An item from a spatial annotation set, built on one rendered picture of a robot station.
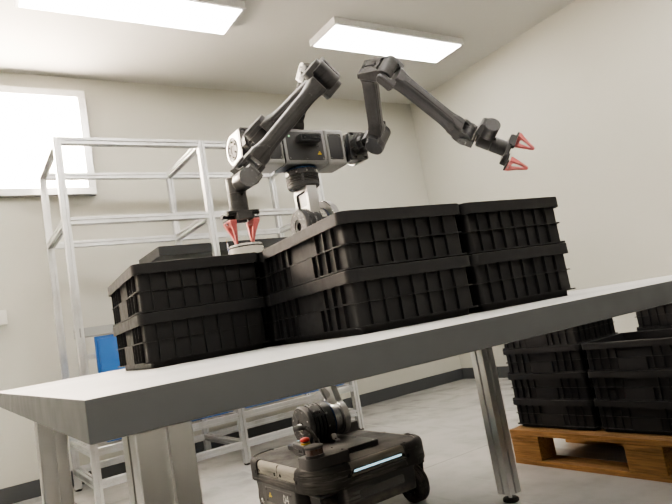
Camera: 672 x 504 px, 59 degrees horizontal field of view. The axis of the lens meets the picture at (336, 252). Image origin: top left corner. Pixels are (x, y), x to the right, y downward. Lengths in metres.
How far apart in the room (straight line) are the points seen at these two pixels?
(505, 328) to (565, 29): 4.33
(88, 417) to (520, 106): 4.87
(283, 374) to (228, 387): 0.06
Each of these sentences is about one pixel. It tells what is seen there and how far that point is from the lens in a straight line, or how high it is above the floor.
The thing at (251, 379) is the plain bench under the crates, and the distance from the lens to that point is 0.63.
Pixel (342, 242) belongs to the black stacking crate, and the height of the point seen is 0.87.
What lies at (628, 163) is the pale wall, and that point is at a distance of 4.67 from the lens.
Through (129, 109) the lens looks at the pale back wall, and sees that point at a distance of 4.79.
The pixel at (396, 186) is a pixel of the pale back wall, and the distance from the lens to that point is 5.74.
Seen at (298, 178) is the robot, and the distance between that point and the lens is 2.38.
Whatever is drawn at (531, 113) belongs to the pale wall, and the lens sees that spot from 5.16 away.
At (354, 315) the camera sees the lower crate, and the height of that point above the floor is 0.74.
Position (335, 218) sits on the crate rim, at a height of 0.92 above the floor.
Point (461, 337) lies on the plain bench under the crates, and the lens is 0.81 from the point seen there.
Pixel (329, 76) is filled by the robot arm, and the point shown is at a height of 1.48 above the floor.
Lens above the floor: 0.73
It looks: 7 degrees up
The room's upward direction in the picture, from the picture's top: 10 degrees counter-clockwise
